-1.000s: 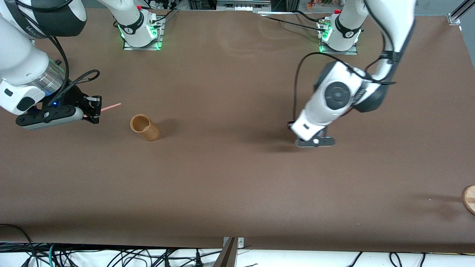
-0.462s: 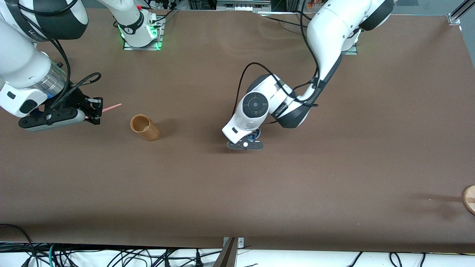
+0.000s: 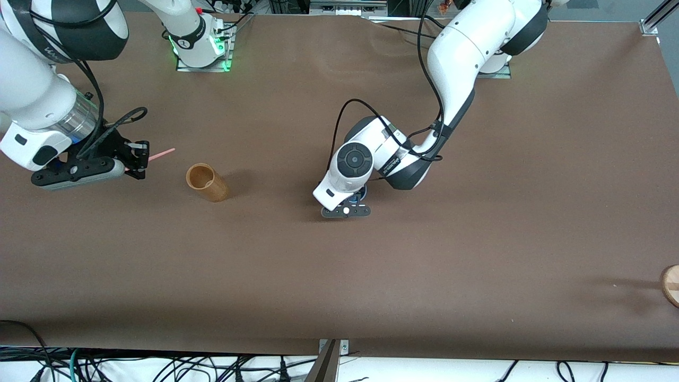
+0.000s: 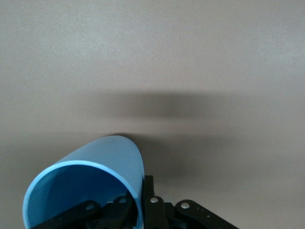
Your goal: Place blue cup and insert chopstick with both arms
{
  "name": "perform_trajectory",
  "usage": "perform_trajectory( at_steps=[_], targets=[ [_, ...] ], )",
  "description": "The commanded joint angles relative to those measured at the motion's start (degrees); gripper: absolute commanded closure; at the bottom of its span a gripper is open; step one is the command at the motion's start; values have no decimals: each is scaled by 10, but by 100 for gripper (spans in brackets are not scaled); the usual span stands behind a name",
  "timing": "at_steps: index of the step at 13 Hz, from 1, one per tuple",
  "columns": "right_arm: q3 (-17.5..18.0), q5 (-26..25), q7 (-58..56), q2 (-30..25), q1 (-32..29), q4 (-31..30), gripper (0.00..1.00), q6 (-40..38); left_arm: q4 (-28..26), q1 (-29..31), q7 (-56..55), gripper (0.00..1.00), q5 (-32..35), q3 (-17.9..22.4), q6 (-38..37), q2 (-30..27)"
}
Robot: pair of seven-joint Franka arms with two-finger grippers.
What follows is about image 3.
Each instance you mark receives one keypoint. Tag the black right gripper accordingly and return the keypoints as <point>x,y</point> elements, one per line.
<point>115,144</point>

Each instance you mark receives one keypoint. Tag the brown table cover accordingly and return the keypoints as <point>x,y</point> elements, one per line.
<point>339,276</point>

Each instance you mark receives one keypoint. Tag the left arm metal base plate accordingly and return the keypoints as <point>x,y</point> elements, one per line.
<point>501,76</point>

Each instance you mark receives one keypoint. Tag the grey metal device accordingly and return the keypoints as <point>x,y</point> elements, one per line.
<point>347,6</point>

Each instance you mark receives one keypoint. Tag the aluminium frame profile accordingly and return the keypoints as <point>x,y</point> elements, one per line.
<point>650,25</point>

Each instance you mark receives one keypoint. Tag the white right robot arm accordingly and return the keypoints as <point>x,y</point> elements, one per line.
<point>32,95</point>

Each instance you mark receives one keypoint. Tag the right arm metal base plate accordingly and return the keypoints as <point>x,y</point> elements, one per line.
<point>212,69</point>

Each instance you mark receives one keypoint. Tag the silver metal bracket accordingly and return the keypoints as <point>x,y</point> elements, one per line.
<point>345,347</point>

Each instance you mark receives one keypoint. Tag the round wooden disc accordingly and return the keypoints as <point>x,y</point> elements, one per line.
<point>671,286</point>

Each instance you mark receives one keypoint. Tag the pink chopstick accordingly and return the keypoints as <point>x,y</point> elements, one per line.
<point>164,153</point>

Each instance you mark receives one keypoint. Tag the dark metal bar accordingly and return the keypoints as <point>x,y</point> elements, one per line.
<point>324,366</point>

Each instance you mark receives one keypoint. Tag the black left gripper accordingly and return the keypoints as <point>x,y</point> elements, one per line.
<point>363,190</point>

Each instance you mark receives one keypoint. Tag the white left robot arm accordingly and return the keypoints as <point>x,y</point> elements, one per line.
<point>461,53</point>

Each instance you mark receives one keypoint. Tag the brown bamboo cup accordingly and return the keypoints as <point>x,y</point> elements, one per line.
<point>215,188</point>

